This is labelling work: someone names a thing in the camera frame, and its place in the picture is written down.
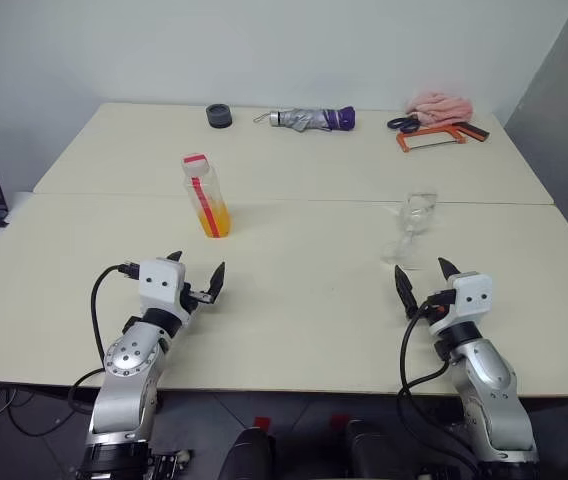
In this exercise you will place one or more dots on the red square tab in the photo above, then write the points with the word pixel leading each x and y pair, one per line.
pixel 262 422
pixel 338 422

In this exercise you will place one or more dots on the folded silver purple umbrella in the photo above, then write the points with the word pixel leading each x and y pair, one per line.
pixel 309 119

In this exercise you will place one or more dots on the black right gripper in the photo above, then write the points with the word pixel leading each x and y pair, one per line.
pixel 429 312

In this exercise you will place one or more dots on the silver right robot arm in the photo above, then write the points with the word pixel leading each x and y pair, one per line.
pixel 494 390

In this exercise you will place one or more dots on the dark rounded shape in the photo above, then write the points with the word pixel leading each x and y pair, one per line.
pixel 249 455
pixel 374 452

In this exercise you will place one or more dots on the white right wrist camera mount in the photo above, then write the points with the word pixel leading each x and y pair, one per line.
pixel 471 300

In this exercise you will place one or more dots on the clear wine glass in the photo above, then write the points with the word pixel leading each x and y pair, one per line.
pixel 416 210

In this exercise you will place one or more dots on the pink towel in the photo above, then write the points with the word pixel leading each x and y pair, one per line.
pixel 441 107

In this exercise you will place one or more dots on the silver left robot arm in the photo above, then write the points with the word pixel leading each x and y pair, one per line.
pixel 129 360

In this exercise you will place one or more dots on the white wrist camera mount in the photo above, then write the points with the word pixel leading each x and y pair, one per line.
pixel 159 287
pixel 471 300

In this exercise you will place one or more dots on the white bottle cap red tape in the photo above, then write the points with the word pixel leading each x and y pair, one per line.
pixel 195 165

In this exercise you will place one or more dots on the orange juice plastic bottle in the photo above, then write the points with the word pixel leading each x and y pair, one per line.
pixel 216 222

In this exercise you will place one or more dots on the orange hacksaw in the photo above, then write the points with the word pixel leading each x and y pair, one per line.
pixel 404 142

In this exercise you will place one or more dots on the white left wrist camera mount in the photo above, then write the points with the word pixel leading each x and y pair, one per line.
pixel 159 287

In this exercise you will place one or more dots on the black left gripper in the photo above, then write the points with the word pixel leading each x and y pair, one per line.
pixel 194 299

